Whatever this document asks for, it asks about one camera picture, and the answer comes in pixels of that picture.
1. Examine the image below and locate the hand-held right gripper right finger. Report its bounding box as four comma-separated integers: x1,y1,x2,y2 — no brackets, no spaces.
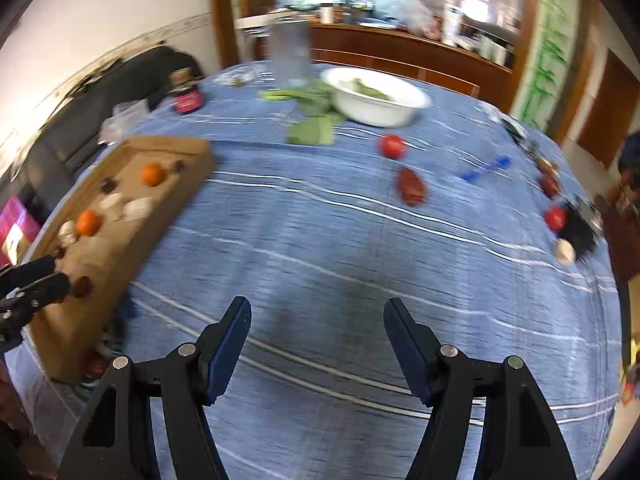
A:
384,297,578,480

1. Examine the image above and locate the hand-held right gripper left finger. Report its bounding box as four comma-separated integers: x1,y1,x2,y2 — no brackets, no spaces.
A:
57,296,252,480

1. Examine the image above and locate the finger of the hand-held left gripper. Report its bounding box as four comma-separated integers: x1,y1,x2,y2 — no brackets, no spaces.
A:
0,272,72,323
0,255,57,291

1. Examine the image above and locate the brown cardboard box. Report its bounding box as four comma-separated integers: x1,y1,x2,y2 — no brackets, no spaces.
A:
22,135,218,386

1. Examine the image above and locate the orange mandarin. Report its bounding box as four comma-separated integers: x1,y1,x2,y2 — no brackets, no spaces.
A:
76,210,103,237
139,162,167,188

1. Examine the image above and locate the red package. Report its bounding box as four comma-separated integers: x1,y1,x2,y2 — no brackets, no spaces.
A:
0,196,43,266

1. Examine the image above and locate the clear plastic bag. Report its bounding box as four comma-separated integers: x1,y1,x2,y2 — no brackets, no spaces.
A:
97,99,151,143

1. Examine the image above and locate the black sofa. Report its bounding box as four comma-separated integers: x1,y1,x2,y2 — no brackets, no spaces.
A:
10,45,206,201

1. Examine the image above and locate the blue marker pen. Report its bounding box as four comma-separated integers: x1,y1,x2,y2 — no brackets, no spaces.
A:
460,156,512,182

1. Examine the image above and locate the red tomato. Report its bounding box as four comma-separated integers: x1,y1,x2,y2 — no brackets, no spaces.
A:
544,206,568,233
377,133,408,161

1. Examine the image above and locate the black box device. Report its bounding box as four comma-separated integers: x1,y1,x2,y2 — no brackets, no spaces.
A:
560,195,603,261

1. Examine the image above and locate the dark jar with red label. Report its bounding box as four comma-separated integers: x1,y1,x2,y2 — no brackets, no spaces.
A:
169,67,203,114

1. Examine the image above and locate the leafy green vegetable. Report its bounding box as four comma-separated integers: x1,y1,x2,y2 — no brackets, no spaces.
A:
345,77,396,102
257,80,346,147

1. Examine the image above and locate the wooden stair railing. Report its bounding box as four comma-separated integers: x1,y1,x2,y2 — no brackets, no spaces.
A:
592,180,640,286

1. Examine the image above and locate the black key bunch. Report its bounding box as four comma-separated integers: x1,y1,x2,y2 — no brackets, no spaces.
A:
500,115,538,153

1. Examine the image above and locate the white basin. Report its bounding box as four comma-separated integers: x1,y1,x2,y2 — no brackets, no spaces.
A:
320,66,431,128

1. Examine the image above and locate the dark blue jacket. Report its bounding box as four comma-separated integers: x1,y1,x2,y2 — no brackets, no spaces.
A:
617,132,640,196

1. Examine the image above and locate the wooden counter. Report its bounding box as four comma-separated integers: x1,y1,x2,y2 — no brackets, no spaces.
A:
235,10,516,101

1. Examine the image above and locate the clear plastic container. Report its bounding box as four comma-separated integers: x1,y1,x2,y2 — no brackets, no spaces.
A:
269,19,313,90

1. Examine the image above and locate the brown wooden door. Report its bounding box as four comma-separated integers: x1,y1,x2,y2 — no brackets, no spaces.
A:
577,47,640,171

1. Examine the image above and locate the plastic bag with red contents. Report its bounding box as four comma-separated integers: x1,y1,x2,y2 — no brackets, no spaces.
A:
395,0,446,41

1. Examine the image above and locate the green bamboo wall decal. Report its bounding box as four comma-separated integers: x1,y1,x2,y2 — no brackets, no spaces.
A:
520,0,581,128

